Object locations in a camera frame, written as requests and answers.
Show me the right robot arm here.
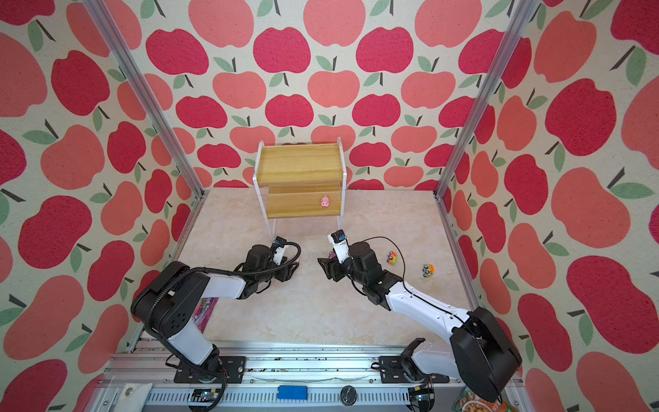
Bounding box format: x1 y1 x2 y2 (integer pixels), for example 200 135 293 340
317 241 522 402

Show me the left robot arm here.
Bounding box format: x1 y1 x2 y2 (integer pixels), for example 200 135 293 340
130 237 301 384

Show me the green orange toy car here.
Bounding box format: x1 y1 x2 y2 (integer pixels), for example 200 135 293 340
422 264 435 278

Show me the purple snack bag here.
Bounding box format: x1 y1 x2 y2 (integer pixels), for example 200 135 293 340
192 298 218 333

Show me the round black knob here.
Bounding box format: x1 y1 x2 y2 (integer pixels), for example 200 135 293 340
339 386 358 407

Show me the green snack bag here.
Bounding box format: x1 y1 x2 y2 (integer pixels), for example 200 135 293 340
452 387 508 412

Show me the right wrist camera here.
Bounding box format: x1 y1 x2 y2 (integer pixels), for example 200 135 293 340
329 229 347 244

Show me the wooden two-tier shelf white frame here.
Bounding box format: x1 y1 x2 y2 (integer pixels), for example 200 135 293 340
252 138 348 238

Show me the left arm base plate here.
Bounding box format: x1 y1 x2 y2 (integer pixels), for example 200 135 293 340
173 356 246 385

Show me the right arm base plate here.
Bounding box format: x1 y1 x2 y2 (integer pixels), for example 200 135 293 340
371 355 451 385

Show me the blue block on rail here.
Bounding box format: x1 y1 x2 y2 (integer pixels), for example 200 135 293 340
277 386 308 401

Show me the left aluminium frame post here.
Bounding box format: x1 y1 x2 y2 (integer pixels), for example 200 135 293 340
82 0 206 200

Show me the aluminium frame post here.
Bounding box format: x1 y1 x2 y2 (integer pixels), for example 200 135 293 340
82 0 206 200
434 0 541 204

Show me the right aluminium frame post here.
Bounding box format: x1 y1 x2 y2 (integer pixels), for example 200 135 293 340
434 0 541 204

